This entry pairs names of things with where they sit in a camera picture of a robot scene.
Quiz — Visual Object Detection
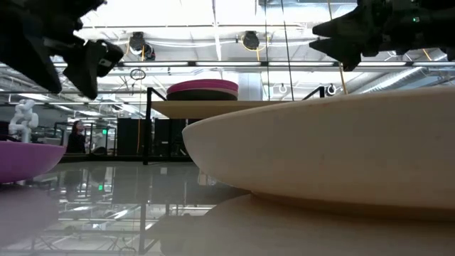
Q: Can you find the cream plate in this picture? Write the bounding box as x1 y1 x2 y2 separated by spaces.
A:
181 87 455 218

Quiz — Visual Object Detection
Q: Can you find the yellow hanging cable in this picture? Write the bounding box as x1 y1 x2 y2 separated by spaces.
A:
326 0 348 96

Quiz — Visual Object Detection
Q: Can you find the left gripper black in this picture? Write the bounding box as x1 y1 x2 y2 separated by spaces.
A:
0 0 125 101

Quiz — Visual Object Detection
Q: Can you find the black cabinet row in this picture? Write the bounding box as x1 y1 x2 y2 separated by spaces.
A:
117 117 195 156

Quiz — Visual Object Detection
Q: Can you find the pink plate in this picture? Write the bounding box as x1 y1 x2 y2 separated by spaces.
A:
166 78 240 95

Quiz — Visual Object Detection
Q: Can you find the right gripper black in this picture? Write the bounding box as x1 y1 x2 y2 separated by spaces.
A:
308 0 427 73

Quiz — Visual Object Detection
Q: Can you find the black hanging cable loop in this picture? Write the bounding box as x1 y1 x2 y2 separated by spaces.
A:
129 68 147 81

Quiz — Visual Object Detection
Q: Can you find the purple plate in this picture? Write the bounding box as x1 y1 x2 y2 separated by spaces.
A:
0 140 67 185

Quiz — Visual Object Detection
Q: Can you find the person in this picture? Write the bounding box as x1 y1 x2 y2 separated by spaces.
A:
66 119 87 155

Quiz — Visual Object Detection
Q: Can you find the wooden shelf rack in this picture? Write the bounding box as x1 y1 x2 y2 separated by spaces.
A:
142 85 326 166

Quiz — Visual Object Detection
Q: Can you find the wooden shelf board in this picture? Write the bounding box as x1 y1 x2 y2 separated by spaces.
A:
151 100 289 120

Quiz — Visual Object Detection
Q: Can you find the black ceiling cable reel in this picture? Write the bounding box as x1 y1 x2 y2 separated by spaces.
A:
128 31 156 62
240 30 262 51

